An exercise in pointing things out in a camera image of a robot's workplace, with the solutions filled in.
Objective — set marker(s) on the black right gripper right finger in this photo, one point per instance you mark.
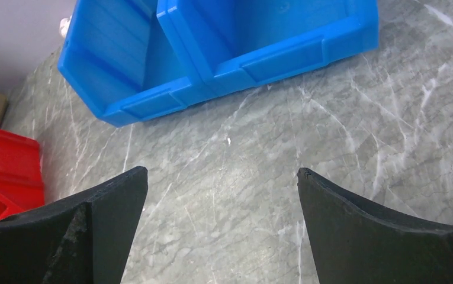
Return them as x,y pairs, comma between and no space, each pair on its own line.
356,240

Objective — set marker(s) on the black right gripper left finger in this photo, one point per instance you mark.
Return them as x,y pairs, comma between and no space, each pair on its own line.
83,238

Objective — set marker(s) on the white pipe elbow fitting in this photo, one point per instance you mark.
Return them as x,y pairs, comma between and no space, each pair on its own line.
64,26

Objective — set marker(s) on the red plastic bin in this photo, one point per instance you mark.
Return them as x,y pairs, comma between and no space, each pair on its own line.
21,184

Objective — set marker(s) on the blue bin left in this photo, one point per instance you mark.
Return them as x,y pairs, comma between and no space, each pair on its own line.
119,60

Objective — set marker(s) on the blue bin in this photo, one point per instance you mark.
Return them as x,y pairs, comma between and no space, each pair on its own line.
234,45
119,60

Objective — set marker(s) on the blue bin right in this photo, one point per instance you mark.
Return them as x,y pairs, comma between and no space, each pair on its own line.
234,45

